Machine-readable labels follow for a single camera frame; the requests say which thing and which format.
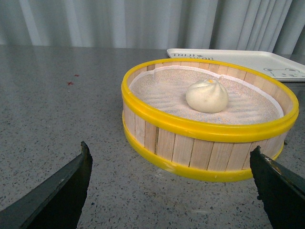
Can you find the white bear print tray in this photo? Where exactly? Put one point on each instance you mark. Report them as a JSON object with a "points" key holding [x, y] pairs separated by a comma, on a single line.
{"points": [[278, 67]]}

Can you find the grey curtain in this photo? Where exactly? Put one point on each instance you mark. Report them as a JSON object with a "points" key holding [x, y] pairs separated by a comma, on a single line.
{"points": [[276, 26]]}

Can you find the white mesh steamer liner cloth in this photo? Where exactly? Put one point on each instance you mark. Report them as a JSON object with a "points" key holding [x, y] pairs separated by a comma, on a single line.
{"points": [[165, 89]]}

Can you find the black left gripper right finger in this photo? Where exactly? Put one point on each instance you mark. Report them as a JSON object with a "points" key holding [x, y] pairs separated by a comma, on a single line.
{"points": [[281, 190]]}

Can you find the yellow rimmed wooden steamer basket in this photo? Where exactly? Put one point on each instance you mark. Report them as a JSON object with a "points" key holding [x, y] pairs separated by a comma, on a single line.
{"points": [[200, 150]]}

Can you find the white steamed bun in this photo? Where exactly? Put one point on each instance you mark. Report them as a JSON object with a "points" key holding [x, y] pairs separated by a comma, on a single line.
{"points": [[208, 96]]}

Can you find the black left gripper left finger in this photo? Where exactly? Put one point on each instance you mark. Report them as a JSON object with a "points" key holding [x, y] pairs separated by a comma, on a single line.
{"points": [[57, 202]]}

